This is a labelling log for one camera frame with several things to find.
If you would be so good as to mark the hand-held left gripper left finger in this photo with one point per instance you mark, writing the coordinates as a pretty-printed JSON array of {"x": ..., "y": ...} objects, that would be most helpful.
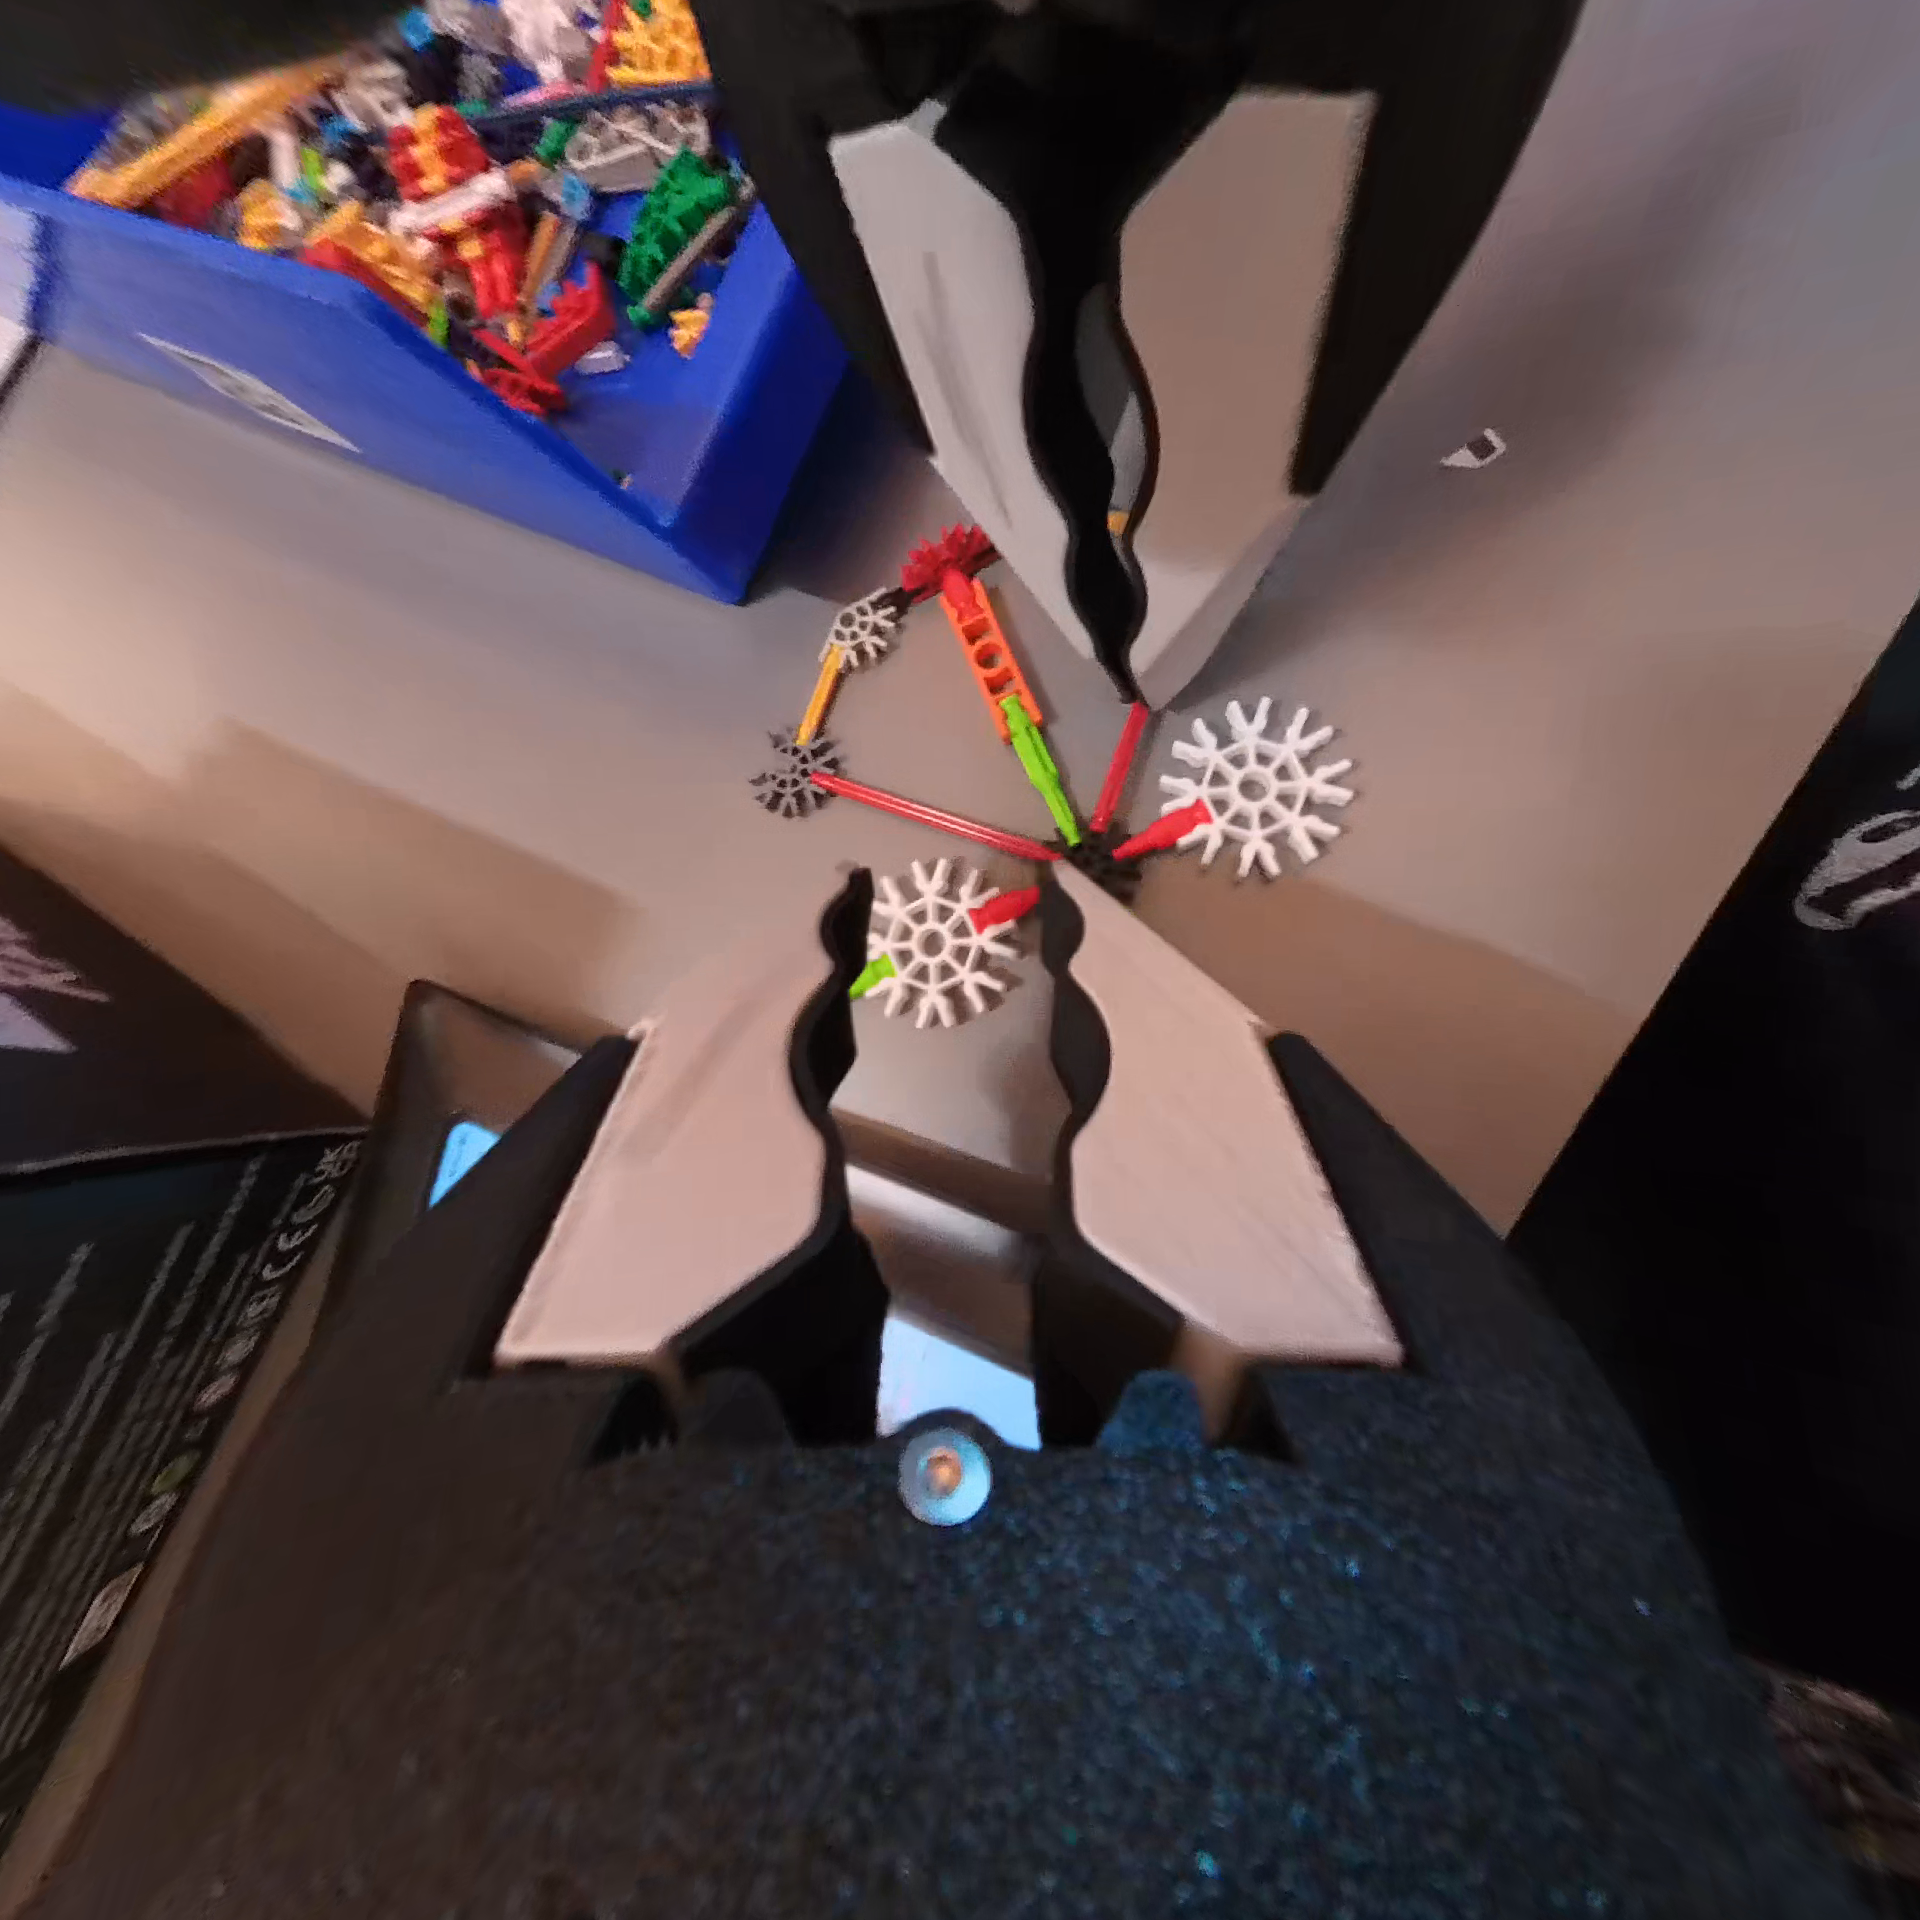
[{"x": 674, "y": 1201}]

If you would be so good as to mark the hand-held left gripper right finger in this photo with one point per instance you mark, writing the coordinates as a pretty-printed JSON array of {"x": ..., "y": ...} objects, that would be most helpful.
[{"x": 1230, "y": 1201}]

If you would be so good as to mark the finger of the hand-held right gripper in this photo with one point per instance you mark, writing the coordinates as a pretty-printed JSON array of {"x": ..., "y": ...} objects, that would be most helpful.
[
  {"x": 1245, "y": 330},
  {"x": 961, "y": 301}
]

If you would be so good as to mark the red connector with black rod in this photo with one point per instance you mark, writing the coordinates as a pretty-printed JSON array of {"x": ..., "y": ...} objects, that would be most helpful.
[{"x": 948, "y": 559}]

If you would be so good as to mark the pale grey toy connector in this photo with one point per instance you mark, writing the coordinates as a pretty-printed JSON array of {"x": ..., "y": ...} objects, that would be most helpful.
[{"x": 861, "y": 630}]

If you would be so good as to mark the toy rod and connector assembly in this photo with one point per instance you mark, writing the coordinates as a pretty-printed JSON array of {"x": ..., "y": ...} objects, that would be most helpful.
[{"x": 1260, "y": 785}]

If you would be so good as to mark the red toy rod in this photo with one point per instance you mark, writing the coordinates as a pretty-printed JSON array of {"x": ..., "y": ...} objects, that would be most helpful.
[{"x": 1120, "y": 765}]

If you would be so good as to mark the blue plastic bin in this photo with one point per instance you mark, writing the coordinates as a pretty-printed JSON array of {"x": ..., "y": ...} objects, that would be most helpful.
[{"x": 450, "y": 404}]

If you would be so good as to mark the pile of colourful toy pieces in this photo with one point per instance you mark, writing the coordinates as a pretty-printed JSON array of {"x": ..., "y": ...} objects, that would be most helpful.
[{"x": 450, "y": 194}]

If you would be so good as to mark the small white paper scrap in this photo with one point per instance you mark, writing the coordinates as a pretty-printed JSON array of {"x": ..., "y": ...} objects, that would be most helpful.
[{"x": 1473, "y": 448}]

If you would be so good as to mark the shiny metal fitting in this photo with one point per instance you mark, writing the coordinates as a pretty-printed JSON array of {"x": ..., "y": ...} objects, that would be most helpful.
[{"x": 450, "y": 1050}]

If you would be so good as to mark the black toy box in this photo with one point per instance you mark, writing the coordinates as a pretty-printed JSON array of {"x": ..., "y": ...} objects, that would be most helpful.
[{"x": 120, "y": 1275}]

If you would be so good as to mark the white bin label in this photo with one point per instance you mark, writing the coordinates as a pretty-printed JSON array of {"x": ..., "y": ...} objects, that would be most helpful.
[{"x": 249, "y": 390}]

